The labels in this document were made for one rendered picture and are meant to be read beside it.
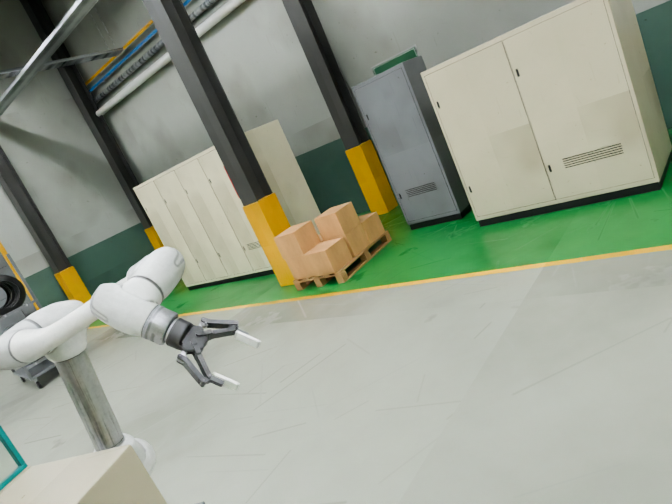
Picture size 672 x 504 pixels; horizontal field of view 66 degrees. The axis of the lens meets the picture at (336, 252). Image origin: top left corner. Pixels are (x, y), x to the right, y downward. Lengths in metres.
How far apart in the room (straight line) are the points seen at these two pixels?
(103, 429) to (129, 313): 0.77
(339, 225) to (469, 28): 3.35
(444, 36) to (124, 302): 7.10
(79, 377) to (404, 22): 7.15
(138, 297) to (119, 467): 0.39
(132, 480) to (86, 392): 0.71
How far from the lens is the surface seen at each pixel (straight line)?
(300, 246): 6.20
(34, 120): 14.17
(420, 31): 8.18
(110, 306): 1.38
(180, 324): 1.35
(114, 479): 1.31
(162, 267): 1.45
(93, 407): 2.02
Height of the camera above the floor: 1.74
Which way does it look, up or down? 13 degrees down
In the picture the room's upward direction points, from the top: 25 degrees counter-clockwise
